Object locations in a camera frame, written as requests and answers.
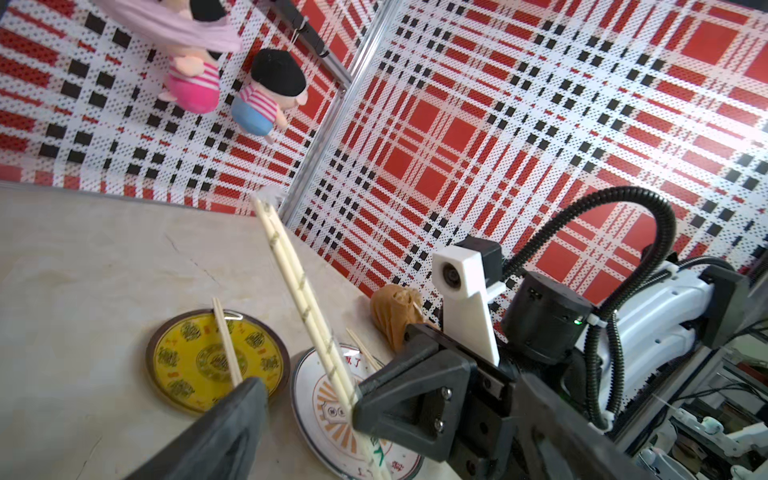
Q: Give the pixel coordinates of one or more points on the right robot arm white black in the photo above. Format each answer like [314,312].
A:
[597,357]

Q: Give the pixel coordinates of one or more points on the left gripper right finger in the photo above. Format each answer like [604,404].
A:
[558,443]

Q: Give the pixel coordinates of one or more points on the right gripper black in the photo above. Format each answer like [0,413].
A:
[446,403]

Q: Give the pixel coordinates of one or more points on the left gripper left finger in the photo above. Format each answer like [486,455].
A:
[221,444]

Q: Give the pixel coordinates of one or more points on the black wall hook rail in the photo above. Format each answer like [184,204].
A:
[302,29]

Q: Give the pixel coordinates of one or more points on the yellow patterned plate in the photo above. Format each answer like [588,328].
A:
[187,363]

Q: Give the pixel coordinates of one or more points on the bare wooden chopstick pair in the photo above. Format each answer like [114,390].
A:
[374,363]

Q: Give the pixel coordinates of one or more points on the white plate orange sunburst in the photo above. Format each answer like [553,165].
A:
[323,421]

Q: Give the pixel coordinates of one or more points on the doll with pink shirt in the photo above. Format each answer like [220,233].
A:
[193,80]

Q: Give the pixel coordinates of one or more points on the brown teddy bear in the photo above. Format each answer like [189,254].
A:
[393,309]

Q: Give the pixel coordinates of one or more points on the doll with striped blue shirt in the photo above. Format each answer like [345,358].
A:
[277,84]

